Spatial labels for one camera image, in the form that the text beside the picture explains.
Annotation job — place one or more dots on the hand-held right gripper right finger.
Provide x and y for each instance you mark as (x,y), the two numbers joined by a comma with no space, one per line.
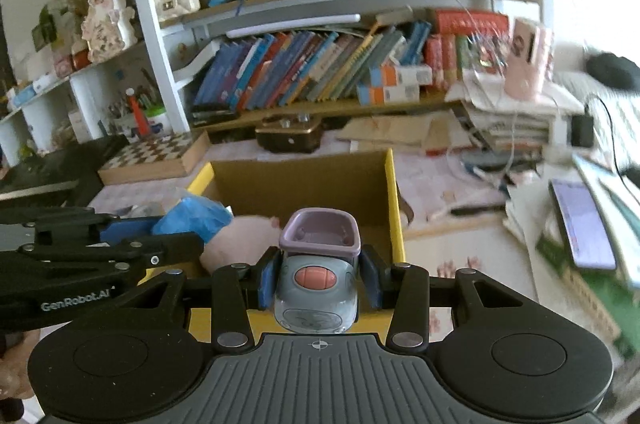
(371,279)

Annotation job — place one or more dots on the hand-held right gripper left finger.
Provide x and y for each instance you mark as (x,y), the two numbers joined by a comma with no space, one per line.
(267,279)

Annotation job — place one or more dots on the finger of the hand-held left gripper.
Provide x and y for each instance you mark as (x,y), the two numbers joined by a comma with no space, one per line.
(125,232)
(165,250)

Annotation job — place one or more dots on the pink plush toy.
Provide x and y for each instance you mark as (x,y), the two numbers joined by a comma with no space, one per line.
(240,240)

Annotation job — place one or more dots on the grey toy car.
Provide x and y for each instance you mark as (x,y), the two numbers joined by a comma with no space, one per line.
(315,296)

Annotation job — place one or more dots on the yellow cardboard box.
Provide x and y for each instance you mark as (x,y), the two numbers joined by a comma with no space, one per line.
(300,184)

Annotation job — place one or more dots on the checkered wooden box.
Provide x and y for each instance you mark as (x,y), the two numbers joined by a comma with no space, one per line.
(150,156)

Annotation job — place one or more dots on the black piano keyboard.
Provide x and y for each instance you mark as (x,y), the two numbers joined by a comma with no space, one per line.
(55,169)

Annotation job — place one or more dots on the green lid jar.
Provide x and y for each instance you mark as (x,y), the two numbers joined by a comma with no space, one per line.
(159,121)

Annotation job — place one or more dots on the red bottle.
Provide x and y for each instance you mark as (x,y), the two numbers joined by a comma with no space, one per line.
(136,114)

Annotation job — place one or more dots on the black pen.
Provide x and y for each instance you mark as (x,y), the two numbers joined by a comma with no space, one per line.
(477,209)

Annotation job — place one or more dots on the brown wooden box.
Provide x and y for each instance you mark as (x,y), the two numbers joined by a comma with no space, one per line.
(290,135)

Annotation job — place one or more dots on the flat cardboard piece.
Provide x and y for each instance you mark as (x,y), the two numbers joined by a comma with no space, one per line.
(395,131)

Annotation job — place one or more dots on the white bookshelf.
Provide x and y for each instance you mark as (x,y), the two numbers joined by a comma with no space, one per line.
(150,39)

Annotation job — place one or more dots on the pink figure ornament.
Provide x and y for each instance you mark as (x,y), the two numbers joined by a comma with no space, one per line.
(107,29)

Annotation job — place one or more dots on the stack of papers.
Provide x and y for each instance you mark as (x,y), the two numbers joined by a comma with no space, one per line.
(510,124)

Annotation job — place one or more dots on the black smartphone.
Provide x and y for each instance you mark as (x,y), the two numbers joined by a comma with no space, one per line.
(582,224)

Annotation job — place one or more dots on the green thick book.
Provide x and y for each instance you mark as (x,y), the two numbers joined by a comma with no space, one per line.
(590,299)

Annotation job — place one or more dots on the black power adapter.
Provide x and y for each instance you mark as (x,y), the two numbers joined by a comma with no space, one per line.
(581,131)

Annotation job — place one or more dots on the pink cup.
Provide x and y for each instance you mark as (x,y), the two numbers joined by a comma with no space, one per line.
(525,59)

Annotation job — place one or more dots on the red thick book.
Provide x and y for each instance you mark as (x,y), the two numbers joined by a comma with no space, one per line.
(470,21)

